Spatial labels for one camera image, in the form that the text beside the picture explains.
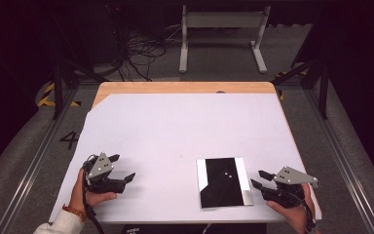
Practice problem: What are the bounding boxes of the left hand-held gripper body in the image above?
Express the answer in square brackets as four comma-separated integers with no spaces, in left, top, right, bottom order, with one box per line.
[82,151,128,195]

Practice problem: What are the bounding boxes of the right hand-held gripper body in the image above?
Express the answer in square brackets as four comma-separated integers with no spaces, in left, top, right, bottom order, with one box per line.
[261,166,320,210]

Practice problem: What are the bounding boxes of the person's left hand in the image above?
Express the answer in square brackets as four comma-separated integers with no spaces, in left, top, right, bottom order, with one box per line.
[68,168,118,215]

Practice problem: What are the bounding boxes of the person's right hand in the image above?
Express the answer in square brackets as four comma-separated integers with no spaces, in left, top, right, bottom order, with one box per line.
[266,183,317,234]

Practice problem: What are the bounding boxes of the person's dark clothing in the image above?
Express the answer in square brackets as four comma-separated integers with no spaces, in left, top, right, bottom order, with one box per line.
[121,222,268,234]

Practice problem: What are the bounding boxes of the yellow and black floor tape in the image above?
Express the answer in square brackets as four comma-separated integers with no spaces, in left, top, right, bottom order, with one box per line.
[37,82,82,108]
[275,68,307,101]

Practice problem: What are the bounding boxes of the wooden table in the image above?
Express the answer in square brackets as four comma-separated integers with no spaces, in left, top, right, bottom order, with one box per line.
[48,81,323,225]

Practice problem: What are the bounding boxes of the black metal stand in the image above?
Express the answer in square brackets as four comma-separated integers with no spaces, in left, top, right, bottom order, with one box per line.
[271,9,331,120]
[49,9,111,120]

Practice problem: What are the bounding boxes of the white metal stand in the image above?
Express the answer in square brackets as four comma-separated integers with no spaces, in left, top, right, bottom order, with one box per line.
[178,4,273,74]

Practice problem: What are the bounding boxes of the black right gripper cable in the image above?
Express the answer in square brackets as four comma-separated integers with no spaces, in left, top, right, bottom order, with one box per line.
[286,189,318,232]

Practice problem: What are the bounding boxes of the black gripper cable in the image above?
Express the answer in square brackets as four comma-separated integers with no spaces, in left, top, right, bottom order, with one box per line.
[286,189,318,232]
[81,155,105,234]

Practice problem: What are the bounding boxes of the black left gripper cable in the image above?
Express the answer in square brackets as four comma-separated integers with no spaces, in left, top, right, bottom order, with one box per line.
[81,155,105,234]

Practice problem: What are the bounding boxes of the orange bead bracelet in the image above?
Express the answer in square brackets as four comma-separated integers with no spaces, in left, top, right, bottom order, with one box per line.
[61,203,89,223]

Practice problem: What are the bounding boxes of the metal floor rail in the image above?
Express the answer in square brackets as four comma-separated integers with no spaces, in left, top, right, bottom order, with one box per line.
[304,87,374,234]
[0,87,80,234]

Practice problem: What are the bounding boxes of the tangle of black floor cables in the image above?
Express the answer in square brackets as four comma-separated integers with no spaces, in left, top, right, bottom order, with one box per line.
[110,30,183,83]

